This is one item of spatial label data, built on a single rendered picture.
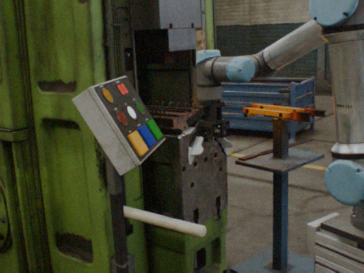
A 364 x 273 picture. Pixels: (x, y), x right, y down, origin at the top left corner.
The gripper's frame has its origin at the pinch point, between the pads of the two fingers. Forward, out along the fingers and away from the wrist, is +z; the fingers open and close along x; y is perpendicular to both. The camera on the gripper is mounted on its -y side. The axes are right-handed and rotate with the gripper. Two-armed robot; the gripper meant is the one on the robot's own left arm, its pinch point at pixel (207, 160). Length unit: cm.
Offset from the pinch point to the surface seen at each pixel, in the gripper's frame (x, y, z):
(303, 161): 90, -38, 26
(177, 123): 22, -51, -2
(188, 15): 34, -55, -49
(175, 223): 1.2, -23.0, 30.1
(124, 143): -25.8, -7.4, -8.8
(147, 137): -12.4, -16.3, -7.1
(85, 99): -33.8, -15.6, -22.6
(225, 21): 622, -732, -65
